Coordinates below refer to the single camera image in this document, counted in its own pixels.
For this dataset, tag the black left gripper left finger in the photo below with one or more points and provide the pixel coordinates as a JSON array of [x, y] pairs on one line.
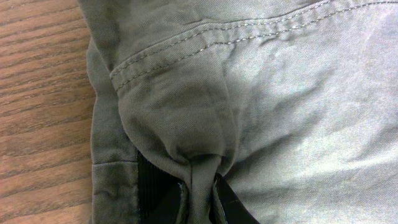
[[162, 197]]

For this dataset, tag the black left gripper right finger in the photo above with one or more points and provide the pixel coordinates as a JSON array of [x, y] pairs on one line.
[[225, 207]]

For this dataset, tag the grey shorts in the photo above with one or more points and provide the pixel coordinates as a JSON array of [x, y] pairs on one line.
[[294, 103]]

